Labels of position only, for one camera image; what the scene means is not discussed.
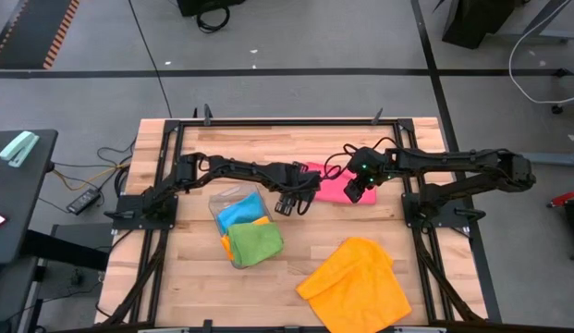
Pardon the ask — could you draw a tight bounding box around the coiled black cable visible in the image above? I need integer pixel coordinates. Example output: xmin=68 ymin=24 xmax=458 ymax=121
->
xmin=196 ymin=4 xmax=232 ymax=34

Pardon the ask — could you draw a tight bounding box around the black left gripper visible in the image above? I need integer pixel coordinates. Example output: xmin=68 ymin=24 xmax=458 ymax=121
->
xmin=274 ymin=161 xmax=324 ymax=217

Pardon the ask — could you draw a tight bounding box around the black furniture base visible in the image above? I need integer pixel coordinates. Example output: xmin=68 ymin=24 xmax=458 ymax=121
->
xmin=441 ymin=0 xmax=574 ymax=50

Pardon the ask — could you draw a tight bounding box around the pink microfiber towel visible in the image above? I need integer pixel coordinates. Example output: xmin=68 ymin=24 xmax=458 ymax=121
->
xmin=304 ymin=161 xmax=378 ymax=206

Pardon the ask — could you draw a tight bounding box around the green microfiber towel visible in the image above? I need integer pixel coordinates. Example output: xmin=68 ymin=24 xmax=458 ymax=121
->
xmin=226 ymin=221 xmax=286 ymax=268

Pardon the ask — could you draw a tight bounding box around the red and black chair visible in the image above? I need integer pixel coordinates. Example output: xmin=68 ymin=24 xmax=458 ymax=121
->
xmin=547 ymin=189 xmax=574 ymax=263

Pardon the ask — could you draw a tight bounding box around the orange microfiber towel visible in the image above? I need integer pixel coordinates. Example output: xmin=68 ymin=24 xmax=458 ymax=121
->
xmin=295 ymin=236 xmax=413 ymax=333
xmin=220 ymin=216 xmax=273 ymax=263

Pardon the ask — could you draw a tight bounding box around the black mat with striped edge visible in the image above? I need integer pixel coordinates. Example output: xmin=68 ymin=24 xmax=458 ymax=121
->
xmin=0 ymin=0 xmax=80 ymax=70

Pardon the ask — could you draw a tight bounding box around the black cable bundle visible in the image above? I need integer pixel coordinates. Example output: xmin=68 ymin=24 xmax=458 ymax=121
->
xmin=96 ymin=138 xmax=136 ymax=201

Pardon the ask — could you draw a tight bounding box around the long black floor cable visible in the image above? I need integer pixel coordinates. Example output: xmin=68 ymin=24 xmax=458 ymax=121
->
xmin=128 ymin=0 xmax=173 ymax=119

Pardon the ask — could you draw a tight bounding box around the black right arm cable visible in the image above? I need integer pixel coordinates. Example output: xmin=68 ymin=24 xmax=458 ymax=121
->
xmin=322 ymin=136 xmax=401 ymax=181

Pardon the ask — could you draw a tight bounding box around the white cable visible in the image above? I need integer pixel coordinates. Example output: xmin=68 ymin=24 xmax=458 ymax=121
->
xmin=507 ymin=0 xmax=574 ymax=106

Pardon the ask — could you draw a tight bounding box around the yellow cable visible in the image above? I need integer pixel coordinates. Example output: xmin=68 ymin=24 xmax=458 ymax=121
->
xmin=53 ymin=161 xmax=131 ymax=192

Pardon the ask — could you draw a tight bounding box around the grey table foot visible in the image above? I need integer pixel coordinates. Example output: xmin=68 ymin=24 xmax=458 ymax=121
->
xmin=521 ymin=151 xmax=574 ymax=168

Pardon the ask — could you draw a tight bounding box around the black power adapter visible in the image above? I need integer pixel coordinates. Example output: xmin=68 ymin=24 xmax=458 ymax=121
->
xmin=66 ymin=188 xmax=102 ymax=216

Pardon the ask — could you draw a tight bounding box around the clear plastic bin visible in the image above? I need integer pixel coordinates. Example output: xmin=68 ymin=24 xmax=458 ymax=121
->
xmin=207 ymin=181 xmax=287 ymax=271

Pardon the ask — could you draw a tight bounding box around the blue microfiber towel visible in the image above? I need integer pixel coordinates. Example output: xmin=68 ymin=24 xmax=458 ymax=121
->
xmin=216 ymin=191 xmax=268 ymax=235

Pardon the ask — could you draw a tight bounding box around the black box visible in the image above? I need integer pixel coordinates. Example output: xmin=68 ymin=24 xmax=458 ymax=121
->
xmin=176 ymin=0 xmax=247 ymax=19

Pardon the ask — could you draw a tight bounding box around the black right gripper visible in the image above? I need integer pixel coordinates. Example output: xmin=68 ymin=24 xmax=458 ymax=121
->
xmin=343 ymin=146 xmax=390 ymax=204

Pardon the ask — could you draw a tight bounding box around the mint green stapler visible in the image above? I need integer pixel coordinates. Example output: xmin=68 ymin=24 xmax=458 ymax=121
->
xmin=0 ymin=129 xmax=41 ymax=168

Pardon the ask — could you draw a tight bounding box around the black desk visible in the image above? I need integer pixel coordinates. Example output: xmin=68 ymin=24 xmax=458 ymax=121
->
xmin=0 ymin=129 xmax=59 ymax=265

